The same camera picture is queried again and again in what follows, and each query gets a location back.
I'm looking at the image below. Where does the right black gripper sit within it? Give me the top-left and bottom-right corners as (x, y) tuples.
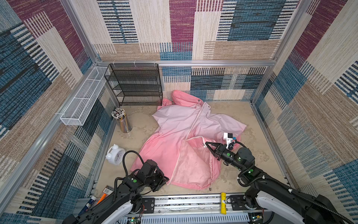
(205, 141), (244, 171)

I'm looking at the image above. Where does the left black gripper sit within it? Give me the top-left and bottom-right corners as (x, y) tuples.
(145, 168), (170, 191)

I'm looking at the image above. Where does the pink zip-up jacket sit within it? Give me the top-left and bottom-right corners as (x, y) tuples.
(131, 90), (247, 190)

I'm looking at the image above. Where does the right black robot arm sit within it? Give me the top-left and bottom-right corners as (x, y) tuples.
(205, 141), (352, 224)

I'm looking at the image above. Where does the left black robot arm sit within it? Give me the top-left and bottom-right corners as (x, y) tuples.
(63, 160), (169, 224)

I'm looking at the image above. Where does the pack of coloured markers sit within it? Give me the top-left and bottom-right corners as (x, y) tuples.
(97, 185), (114, 204)

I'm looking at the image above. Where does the metal cup of pencils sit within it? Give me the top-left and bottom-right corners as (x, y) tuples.
(112, 107), (132, 133)

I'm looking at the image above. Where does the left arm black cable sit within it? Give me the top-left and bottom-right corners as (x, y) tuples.
(113, 150), (146, 197)

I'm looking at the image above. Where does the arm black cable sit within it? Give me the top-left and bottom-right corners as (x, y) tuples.
(234, 139), (356, 224)
(113, 150), (146, 197)

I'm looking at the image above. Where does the yellow rail stopper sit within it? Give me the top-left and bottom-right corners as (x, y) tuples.
(221, 192), (227, 215)

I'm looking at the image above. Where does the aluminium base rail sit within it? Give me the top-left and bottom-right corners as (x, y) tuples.
(117, 192), (280, 224)

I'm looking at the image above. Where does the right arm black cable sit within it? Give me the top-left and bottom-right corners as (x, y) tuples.
(234, 139), (356, 224)

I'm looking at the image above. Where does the black wire mesh shelf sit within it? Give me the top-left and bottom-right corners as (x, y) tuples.
(104, 63), (163, 106)

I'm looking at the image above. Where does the white wire mesh basket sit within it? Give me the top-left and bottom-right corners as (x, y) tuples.
(60, 67), (107, 126)

